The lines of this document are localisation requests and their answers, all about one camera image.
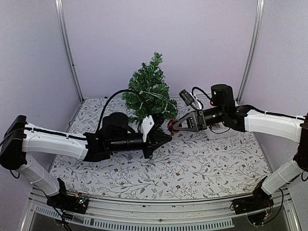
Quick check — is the right aluminium frame post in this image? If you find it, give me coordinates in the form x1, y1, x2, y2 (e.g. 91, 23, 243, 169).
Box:
236, 0, 265, 103

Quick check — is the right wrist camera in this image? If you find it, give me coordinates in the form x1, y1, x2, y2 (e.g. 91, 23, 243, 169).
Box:
179, 89, 194, 106

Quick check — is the white plastic basket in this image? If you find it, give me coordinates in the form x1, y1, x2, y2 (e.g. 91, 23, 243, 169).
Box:
191, 93, 239, 140

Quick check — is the red ball ornament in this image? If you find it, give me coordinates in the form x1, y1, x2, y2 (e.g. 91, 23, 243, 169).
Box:
167, 119, 179, 136

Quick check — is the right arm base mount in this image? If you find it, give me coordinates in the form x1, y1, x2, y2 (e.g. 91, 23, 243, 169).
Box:
229, 195, 274, 226

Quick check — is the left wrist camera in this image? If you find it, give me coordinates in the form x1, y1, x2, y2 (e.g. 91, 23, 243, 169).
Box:
152, 114, 165, 130

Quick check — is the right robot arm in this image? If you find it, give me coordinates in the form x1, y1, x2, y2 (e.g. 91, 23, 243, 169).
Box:
168, 84, 308, 210

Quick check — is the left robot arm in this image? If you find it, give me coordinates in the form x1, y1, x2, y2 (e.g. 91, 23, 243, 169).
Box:
0, 112, 172, 209

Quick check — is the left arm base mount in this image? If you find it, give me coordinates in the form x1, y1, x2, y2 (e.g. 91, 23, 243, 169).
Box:
47, 193, 89, 214

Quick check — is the front aluminium rail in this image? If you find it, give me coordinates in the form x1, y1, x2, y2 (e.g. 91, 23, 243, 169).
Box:
21, 188, 303, 231

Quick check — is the clear led light string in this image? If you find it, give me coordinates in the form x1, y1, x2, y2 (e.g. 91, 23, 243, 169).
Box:
125, 81, 178, 118

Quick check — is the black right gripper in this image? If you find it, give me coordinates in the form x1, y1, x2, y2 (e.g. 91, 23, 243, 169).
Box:
171, 106, 226, 132

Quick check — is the small green christmas tree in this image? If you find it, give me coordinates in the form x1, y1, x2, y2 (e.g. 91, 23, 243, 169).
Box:
122, 51, 178, 124

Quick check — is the left aluminium frame post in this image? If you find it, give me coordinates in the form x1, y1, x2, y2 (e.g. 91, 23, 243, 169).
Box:
54, 0, 84, 103

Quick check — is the aluminium frame post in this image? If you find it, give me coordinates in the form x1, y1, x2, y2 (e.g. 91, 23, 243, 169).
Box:
54, 0, 84, 103
236, 0, 265, 103

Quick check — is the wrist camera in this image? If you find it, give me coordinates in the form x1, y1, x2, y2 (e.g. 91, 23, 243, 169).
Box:
152, 114, 165, 130
179, 89, 194, 106

